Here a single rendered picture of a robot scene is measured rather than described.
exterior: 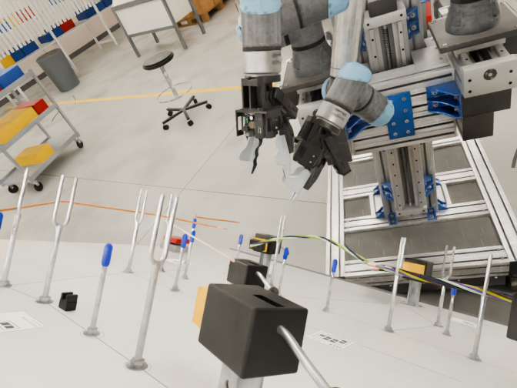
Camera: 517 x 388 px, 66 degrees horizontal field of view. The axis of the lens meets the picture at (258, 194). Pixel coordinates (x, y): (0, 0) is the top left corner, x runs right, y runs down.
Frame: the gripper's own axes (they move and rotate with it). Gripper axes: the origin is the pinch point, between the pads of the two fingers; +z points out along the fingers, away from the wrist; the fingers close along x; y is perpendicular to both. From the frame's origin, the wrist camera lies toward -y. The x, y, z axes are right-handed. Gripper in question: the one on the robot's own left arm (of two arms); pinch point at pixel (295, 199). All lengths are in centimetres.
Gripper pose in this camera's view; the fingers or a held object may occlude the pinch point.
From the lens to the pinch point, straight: 100.2
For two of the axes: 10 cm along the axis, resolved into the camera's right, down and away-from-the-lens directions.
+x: 1.9, 2.5, -9.5
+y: -8.6, -4.2, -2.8
